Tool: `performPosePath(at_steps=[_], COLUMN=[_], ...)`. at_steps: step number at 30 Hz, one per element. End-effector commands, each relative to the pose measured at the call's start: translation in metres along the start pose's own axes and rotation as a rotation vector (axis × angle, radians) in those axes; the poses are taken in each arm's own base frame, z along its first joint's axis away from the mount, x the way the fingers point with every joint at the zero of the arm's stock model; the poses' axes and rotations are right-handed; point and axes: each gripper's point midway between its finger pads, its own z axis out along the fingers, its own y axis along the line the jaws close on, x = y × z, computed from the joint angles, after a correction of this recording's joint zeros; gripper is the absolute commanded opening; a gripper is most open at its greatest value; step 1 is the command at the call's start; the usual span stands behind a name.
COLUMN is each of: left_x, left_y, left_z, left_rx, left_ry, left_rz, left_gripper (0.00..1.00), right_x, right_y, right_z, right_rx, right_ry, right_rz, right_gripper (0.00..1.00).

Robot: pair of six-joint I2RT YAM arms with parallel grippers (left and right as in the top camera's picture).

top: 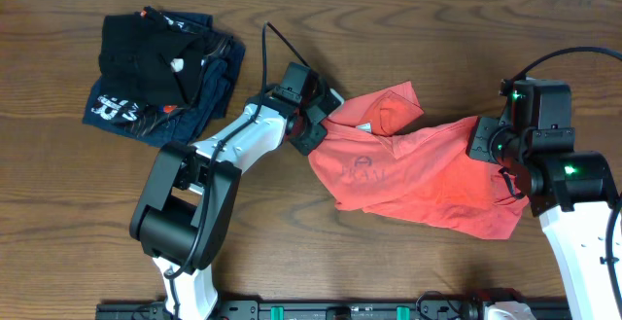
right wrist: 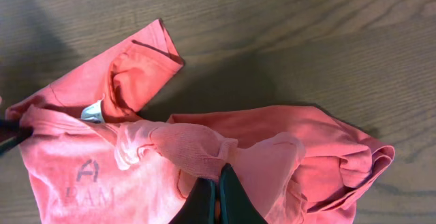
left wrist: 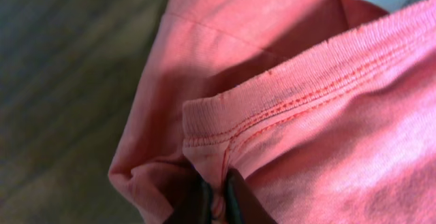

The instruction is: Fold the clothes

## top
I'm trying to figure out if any red t-shirt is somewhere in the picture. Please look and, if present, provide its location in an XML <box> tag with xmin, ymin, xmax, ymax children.
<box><xmin>308</xmin><ymin>82</ymin><xmax>528</xmax><ymax>240</ymax></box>

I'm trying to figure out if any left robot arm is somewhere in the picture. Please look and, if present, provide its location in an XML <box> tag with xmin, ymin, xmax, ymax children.
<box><xmin>129</xmin><ymin>62</ymin><xmax>344</xmax><ymax>319</ymax></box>

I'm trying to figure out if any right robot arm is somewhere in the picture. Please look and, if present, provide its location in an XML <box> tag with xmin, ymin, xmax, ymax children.
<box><xmin>466</xmin><ymin>78</ymin><xmax>621</xmax><ymax>319</ymax></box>

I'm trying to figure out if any navy printed folded shirt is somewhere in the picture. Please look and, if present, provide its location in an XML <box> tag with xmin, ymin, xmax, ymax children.
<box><xmin>83</xmin><ymin>8</ymin><xmax>245</xmax><ymax>147</ymax></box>

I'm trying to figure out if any black folded garment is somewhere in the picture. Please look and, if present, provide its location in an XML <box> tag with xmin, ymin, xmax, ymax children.
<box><xmin>98</xmin><ymin>7</ymin><xmax>206</xmax><ymax>106</ymax></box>

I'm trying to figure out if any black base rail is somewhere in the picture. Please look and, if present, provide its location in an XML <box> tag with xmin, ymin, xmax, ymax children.
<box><xmin>94</xmin><ymin>288</ymin><xmax>574</xmax><ymax>320</ymax></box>

